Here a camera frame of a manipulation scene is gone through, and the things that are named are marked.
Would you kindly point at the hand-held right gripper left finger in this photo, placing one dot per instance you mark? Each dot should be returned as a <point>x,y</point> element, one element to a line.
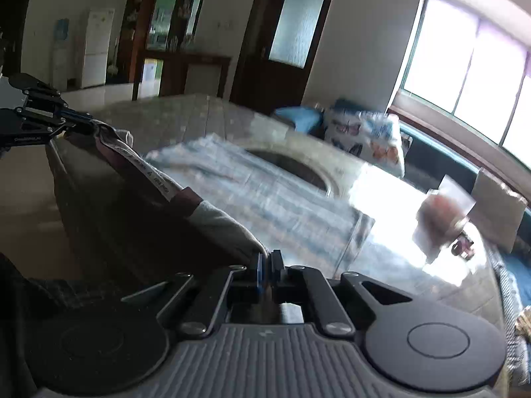
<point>259,275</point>

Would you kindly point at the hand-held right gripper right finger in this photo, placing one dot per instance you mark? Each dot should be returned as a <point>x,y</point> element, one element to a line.
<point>274,268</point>

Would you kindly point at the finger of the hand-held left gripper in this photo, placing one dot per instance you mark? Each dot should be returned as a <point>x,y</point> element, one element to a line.
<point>39,89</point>
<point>70,121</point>

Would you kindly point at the beige and maroon garment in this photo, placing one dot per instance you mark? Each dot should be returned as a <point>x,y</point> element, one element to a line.
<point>124,211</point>

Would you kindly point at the water dispenser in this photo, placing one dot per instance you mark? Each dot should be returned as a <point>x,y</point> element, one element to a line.
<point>61,56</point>

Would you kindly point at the white refrigerator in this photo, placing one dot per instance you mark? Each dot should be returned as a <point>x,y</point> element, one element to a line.
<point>97,49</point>

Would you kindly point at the blue striped cloth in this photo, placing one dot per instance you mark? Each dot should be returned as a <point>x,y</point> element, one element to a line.
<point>265,199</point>

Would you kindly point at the dark wooden cabinet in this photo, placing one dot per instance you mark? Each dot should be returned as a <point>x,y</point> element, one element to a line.
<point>174,62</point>

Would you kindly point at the blue cushion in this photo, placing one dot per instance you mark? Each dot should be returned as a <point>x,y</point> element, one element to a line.
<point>300,117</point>

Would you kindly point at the butterfly print pillow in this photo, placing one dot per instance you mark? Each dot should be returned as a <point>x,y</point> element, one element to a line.
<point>365,134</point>

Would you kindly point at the clear plastic bag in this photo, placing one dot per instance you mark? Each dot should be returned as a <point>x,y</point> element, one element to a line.
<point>442,215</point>

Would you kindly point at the teal sofa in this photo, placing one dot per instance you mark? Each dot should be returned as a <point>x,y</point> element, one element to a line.
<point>435,161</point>

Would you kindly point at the dark wooden door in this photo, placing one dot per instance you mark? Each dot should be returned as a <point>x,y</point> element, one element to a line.
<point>265,49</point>

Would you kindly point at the beige cushion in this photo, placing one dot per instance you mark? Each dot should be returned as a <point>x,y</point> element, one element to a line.
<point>498,209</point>

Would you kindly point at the striped blanket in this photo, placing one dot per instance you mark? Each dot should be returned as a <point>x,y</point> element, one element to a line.
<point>512,319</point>

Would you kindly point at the large window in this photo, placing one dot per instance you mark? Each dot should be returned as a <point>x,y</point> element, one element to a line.
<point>468,62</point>

